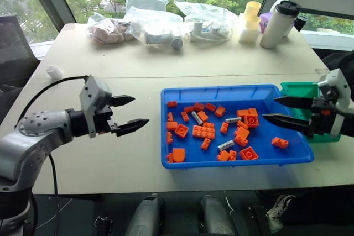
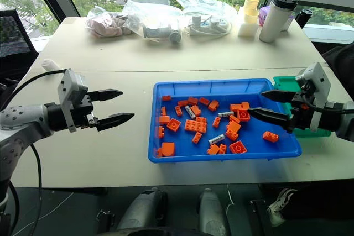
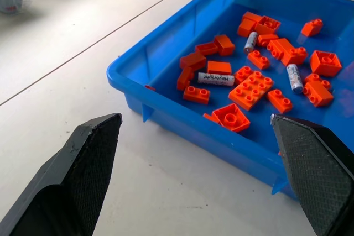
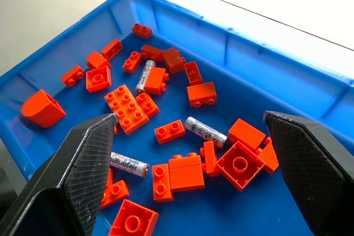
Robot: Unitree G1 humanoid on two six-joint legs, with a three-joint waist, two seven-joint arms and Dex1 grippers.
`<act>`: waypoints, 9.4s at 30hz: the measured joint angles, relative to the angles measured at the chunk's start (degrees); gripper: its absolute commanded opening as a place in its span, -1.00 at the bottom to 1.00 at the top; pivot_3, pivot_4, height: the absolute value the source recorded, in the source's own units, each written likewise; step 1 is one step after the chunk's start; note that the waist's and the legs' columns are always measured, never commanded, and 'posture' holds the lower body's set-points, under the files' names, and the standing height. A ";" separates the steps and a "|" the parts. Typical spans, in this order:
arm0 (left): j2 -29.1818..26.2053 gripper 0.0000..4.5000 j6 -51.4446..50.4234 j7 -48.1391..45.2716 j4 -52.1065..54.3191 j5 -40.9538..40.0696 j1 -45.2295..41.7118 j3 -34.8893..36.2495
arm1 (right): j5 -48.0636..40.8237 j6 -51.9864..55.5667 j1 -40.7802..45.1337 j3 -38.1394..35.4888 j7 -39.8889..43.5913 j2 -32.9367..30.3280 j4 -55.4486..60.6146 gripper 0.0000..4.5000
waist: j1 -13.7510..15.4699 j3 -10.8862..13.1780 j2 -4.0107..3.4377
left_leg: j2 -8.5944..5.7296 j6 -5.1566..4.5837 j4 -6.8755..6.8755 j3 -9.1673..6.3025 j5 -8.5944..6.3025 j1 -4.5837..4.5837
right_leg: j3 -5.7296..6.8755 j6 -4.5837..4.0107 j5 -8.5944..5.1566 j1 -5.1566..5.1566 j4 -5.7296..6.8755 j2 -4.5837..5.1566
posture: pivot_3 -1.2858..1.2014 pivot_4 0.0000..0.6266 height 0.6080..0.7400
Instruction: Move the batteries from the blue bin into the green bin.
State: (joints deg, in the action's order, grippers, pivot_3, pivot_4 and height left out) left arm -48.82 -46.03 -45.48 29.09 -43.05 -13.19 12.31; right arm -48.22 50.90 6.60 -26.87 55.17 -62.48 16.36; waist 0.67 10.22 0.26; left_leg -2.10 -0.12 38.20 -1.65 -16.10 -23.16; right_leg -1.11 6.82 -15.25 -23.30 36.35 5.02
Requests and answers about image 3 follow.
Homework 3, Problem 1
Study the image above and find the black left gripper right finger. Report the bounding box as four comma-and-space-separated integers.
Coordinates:
269, 113, 354, 236

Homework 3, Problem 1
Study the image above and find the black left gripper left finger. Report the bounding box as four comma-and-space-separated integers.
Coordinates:
0, 113, 123, 236

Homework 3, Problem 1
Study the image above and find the orange building block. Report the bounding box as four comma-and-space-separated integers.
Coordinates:
257, 34, 279, 48
242, 11, 263, 24
213, 34, 236, 56
206, 61, 232, 76
304, 73, 332, 90
267, 38, 295, 61
179, 51, 207, 71
194, 41, 219, 56
281, 46, 309, 67
203, 113, 221, 125
237, 18, 257, 38
176, 66, 195, 92
303, 81, 335, 108

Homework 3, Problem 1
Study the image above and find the silver AA battery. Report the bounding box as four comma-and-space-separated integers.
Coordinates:
286, 64, 303, 95
243, 31, 259, 54

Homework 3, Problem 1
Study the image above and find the upside-down orange plastic building brick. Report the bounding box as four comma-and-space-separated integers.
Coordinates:
212, 103, 251, 133
309, 50, 343, 77
254, 15, 282, 35

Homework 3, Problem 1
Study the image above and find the orange 2x4 studded brick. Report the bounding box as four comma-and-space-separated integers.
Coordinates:
228, 71, 275, 112

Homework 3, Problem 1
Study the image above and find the white Heybright AA battery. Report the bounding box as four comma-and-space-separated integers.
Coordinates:
197, 72, 236, 87

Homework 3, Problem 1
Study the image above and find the blue plastic tray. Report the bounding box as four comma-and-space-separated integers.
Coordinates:
107, 0, 354, 202

